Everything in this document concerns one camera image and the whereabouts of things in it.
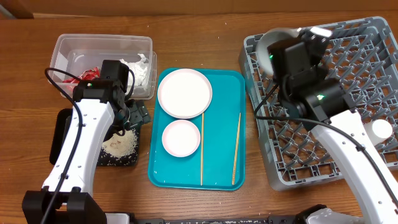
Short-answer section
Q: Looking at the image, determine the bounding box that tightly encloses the grey bowl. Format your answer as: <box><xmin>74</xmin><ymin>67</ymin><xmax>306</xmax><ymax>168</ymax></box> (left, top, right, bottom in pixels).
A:
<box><xmin>256</xmin><ymin>28</ymin><xmax>299</xmax><ymax>75</ymax></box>

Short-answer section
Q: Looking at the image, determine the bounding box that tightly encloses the white napkin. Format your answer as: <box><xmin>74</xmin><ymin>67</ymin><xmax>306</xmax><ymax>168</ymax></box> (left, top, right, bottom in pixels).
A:
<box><xmin>119</xmin><ymin>54</ymin><xmax>149</xmax><ymax>87</ymax></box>

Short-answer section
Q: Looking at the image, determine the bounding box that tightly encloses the small white plate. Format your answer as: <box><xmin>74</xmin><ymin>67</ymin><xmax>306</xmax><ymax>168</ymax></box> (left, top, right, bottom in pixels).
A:
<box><xmin>162</xmin><ymin>119</ymin><xmax>201</xmax><ymax>157</ymax></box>

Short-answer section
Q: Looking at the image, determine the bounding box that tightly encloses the large white plate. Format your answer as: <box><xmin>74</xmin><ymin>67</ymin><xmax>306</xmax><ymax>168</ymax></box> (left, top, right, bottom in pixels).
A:
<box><xmin>157</xmin><ymin>68</ymin><xmax>213</xmax><ymax>119</ymax></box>

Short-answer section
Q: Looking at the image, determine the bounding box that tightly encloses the red snack wrapper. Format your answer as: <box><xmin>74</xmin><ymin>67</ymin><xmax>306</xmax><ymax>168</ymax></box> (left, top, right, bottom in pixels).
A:
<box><xmin>63</xmin><ymin>67</ymin><xmax>100</xmax><ymax>83</ymax></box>

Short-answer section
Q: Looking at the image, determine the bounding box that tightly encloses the wooden chopstick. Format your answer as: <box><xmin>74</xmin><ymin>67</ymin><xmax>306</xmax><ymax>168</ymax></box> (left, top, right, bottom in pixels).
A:
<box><xmin>231</xmin><ymin>113</ymin><xmax>241</xmax><ymax>185</ymax></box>
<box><xmin>200</xmin><ymin>112</ymin><xmax>205</xmax><ymax>186</ymax></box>

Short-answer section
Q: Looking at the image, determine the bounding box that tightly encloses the small white cup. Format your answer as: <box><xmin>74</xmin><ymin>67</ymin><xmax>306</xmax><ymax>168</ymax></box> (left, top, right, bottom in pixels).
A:
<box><xmin>363</xmin><ymin>119</ymin><xmax>393</xmax><ymax>146</ymax></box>

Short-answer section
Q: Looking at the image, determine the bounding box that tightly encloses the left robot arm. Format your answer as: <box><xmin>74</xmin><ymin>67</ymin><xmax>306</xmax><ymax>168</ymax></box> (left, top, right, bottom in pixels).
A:
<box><xmin>22</xmin><ymin>60</ymin><xmax>150</xmax><ymax>223</ymax></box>

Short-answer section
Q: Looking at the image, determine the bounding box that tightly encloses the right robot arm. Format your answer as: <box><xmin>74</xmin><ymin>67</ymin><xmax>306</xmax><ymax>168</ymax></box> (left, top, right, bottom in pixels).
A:
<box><xmin>262</xmin><ymin>27</ymin><xmax>397</xmax><ymax>223</ymax></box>

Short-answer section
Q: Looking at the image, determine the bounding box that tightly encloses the grey dishwasher rack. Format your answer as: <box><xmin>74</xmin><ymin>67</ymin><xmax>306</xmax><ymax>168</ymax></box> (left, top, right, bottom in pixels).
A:
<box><xmin>239</xmin><ymin>17</ymin><xmax>397</xmax><ymax>190</ymax></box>

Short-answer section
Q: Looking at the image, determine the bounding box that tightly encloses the pile of rice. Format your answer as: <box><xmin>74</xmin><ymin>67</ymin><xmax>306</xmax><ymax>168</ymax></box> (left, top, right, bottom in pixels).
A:
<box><xmin>102</xmin><ymin>130</ymin><xmax>139</xmax><ymax>159</ymax></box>

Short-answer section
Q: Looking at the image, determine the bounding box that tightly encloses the black plastic tray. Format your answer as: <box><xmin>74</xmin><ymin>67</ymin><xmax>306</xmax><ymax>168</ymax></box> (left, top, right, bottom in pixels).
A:
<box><xmin>49</xmin><ymin>108</ymin><xmax>141</xmax><ymax>166</ymax></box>

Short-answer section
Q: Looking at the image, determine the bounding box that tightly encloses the clear plastic bin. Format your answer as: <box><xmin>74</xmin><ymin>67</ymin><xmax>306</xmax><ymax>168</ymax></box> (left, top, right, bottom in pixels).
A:
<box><xmin>50</xmin><ymin>34</ymin><xmax>157</xmax><ymax>100</ymax></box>

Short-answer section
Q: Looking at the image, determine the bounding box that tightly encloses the teal serving tray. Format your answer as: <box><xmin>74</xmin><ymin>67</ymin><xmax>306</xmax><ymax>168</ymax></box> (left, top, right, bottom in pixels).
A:
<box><xmin>147</xmin><ymin>69</ymin><xmax>246</xmax><ymax>191</ymax></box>

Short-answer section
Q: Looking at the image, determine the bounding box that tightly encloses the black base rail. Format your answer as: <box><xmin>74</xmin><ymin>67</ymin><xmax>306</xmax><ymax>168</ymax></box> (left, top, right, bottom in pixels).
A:
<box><xmin>105</xmin><ymin>213</ymin><xmax>312</xmax><ymax>224</ymax></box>

